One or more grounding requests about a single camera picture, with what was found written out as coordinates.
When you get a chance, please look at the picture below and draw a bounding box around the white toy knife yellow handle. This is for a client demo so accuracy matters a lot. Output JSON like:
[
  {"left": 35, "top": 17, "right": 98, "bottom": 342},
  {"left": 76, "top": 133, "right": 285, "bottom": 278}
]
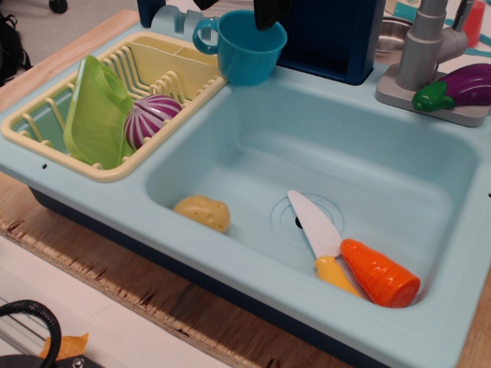
[{"left": 287, "top": 190, "right": 361, "bottom": 297}]

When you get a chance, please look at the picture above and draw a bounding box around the teal plastic toy cup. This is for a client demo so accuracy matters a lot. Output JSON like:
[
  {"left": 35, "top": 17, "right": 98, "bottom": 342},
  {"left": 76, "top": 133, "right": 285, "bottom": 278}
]
[{"left": 193, "top": 10, "right": 288, "bottom": 86}]

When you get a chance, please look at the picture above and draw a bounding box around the purple striped toy onion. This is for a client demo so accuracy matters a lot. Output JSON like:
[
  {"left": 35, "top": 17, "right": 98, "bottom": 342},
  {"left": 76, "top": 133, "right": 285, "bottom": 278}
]
[{"left": 124, "top": 94, "right": 183, "bottom": 150}]

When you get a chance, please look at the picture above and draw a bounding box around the grey toy faucet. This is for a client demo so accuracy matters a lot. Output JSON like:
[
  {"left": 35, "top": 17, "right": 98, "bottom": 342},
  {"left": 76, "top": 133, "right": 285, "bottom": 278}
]
[{"left": 375, "top": 1, "right": 490, "bottom": 127}]

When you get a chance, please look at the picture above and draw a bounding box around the orange tape piece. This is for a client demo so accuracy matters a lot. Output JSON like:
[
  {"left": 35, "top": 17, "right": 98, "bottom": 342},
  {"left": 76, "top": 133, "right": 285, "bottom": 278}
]
[{"left": 56, "top": 333, "right": 89, "bottom": 360}]

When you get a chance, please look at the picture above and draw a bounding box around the orange toy carrot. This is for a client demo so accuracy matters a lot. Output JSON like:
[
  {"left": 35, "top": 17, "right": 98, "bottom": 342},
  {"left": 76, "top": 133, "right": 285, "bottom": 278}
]
[{"left": 340, "top": 238, "right": 421, "bottom": 308}]

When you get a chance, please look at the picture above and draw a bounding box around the purple toy eggplant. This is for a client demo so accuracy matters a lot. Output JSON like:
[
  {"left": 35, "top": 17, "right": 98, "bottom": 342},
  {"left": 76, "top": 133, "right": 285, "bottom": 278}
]
[{"left": 412, "top": 63, "right": 490, "bottom": 112}]

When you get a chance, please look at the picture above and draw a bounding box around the light blue toy sink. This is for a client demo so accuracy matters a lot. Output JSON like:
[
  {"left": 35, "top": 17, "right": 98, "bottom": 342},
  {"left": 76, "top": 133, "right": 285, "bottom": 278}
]
[{"left": 0, "top": 5, "right": 491, "bottom": 368}]

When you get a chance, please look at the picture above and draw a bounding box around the cream yellow drying rack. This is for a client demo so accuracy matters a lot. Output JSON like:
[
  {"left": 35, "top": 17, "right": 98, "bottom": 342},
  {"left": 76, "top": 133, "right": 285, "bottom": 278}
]
[{"left": 1, "top": 32, "right": 226, "bottom": 182}]

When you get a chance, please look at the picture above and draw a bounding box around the stainless steel bowl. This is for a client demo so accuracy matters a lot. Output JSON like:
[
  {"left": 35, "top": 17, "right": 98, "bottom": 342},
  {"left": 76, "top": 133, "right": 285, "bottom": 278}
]
[{"left": 376, "top": 16, "right": 413, "bottom": 54}]

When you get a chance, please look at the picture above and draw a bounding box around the black chair caster wheel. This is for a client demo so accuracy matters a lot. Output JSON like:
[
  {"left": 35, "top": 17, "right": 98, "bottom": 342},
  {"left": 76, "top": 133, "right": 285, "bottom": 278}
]
[{"left": 48, "top": 0, "right": 68, "bottom": 14}]

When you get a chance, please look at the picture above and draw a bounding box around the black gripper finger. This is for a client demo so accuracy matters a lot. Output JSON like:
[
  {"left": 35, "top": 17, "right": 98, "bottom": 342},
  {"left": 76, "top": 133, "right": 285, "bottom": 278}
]
[
  {"left": 193, "top": 0, "right": 217, "bottom": 10},
  {"left": 253, "top": 0, "right": 293, "bottom": 31}
]

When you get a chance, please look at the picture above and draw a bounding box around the black braided cable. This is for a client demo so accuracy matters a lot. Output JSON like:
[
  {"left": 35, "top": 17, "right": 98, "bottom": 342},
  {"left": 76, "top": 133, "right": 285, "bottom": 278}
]
[{"left": 0, "top": 299, "right": 62, "bottom": 363}]

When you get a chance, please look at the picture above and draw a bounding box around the red plastic cup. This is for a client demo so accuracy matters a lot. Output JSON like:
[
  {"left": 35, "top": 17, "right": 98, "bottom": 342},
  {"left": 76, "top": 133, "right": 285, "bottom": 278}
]
[{"left": 463, "top": 1, "right": 486, "bottom": 48}]

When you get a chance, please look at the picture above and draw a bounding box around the yellow toy potato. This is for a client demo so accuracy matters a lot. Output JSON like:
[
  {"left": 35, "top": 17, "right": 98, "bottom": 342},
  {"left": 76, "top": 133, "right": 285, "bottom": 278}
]
[{"left": 173, "top": 195, "right": 231, "bottom": 233}]

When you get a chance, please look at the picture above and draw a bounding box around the dark blue sink backsplash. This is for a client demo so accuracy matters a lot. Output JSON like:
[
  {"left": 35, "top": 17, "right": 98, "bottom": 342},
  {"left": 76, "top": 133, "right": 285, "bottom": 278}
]
[{"left": 137, "top": 0, "right": 386, "bottom": 87}]

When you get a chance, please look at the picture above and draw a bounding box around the black backpack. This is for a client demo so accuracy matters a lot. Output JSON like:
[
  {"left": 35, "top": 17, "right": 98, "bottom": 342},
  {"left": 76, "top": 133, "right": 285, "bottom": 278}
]
[{"left": 1, "top": 15, "right": 32, "bottom": 87}]

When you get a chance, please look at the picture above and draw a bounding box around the lime green toy plate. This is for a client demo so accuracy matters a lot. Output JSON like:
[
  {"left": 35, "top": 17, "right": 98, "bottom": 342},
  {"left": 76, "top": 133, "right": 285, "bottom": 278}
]
[{"left": 64, "top": 55, "right": 134, "bottom": 169}]

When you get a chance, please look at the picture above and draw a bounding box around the teal plastic utensil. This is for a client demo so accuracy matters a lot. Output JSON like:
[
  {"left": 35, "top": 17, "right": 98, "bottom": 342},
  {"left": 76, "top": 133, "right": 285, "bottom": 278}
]
[{"left": 465, "top": 48, "right": 491, "bottom": 58}]

